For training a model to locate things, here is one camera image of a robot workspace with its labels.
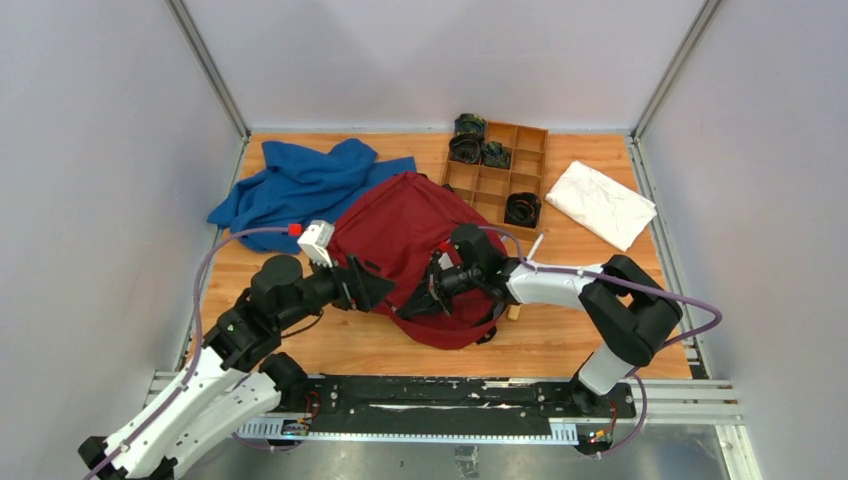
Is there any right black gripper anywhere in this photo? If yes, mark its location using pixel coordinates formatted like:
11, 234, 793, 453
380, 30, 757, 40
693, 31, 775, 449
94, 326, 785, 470
399, 259, 483, 320

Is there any red backpack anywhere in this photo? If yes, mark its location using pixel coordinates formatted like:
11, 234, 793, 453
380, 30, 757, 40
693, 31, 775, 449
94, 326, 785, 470
328, 173, 503, 350

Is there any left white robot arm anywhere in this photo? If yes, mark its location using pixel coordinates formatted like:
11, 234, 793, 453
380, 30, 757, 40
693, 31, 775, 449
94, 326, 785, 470
78, 255, 395, 479

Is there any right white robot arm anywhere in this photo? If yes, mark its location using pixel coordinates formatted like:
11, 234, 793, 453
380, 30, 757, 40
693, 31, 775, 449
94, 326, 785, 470
397, 224, 682, 418

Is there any blue cloth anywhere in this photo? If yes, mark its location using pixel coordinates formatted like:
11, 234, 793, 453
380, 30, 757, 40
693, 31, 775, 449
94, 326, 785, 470
207, 138, 417, 255

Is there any wooden divided tray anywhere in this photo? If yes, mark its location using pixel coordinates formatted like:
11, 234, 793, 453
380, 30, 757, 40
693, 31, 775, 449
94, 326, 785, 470
440, 120, 549, 241

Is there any blue capped white marker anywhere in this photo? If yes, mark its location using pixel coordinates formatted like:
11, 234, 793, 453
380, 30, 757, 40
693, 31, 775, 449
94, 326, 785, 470
525, 233, 544, 260

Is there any rolled tie with orange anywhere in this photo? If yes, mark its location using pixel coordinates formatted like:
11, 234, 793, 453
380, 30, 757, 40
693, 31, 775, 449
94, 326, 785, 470
504, 192, 541, 229

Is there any rolled dark tie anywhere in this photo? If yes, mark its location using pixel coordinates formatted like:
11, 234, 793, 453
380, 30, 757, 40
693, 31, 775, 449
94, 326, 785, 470
449, 133, 484, 165

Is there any rolled green tie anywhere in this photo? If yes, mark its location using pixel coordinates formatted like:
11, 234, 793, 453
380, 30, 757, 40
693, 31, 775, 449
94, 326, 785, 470
480, 141, 512, 170

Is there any white folded cloth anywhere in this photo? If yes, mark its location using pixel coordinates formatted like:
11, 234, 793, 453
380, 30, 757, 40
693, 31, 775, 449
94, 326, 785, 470
545, 161, 657, 252

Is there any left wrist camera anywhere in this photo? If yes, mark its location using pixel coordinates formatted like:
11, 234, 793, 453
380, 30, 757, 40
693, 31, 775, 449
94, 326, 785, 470
297, 220, 335, 268

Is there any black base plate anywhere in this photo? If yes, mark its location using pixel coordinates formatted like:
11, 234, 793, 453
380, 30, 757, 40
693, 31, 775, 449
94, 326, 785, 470
274, 375, 638, 438

